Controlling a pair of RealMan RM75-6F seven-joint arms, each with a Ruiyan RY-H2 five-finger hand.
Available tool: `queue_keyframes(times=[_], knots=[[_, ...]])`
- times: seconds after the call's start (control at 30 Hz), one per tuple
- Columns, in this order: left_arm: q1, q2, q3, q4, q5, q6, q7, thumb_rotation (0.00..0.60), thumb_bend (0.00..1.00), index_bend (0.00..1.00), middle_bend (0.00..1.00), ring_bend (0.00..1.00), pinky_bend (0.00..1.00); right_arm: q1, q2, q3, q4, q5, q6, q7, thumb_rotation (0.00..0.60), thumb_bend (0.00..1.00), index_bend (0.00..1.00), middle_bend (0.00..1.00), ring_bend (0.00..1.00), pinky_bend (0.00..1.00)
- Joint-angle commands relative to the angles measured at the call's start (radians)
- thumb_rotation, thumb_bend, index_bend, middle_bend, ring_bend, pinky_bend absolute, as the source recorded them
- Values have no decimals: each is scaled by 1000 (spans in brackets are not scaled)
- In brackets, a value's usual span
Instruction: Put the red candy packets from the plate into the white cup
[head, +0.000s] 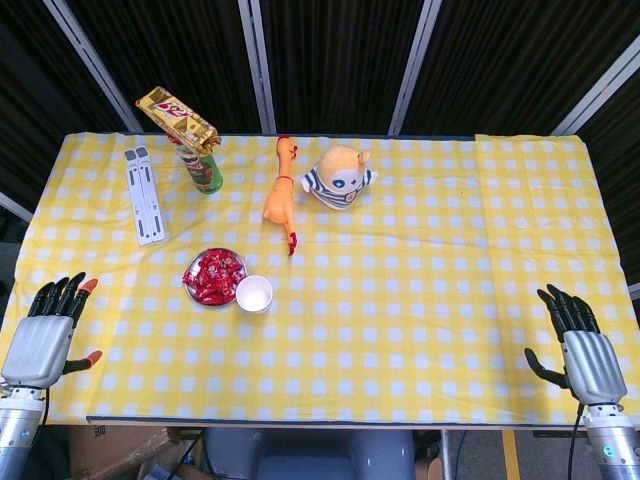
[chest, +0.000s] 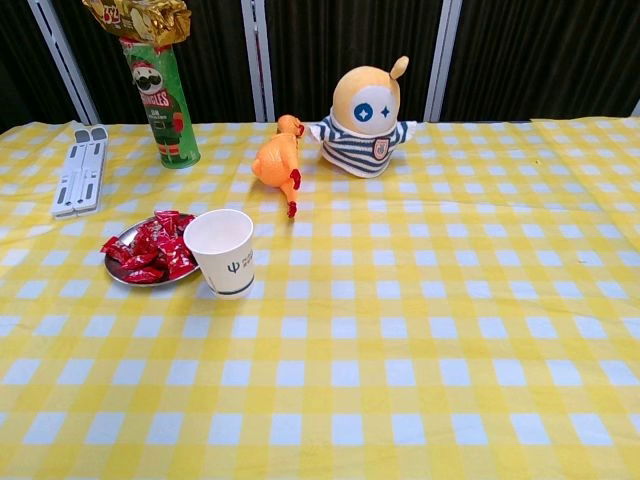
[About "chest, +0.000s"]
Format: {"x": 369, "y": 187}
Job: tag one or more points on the yellow white checked tablecloth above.
{"x": 400, "y": 325}

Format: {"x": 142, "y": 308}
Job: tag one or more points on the gold snack bag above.
{"x": 145, "y": 17}

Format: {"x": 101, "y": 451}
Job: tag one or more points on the round silver metal plate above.
{"x": 116, "y": 270}

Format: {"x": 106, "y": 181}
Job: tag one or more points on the green Pringles can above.
{"x": 167, "y": 115}

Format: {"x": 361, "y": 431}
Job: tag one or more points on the egg-shaped striped plush toy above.
{"x": 360, "y": 145}

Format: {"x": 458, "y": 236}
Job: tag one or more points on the orange rubber chicken toy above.
{"x": 275, "y": 160}

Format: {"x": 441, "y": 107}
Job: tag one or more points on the white paper cup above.
{"x": 220, "y": 250}

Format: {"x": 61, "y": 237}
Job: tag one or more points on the white metal frame post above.
{"x": 60, "y": 55}
{"x": 260, "y": 75}
{"x": 442, "y": 65}

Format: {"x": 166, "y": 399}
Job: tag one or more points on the white folding stand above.
{"x": 80, "y": 175}

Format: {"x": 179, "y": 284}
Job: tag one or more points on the black pleated curtain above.
{"x": 15, "y": 60}
{"x": 220, "y": 60}
{"x": 550, "y": 50}
{"x": 310, "y": 50}

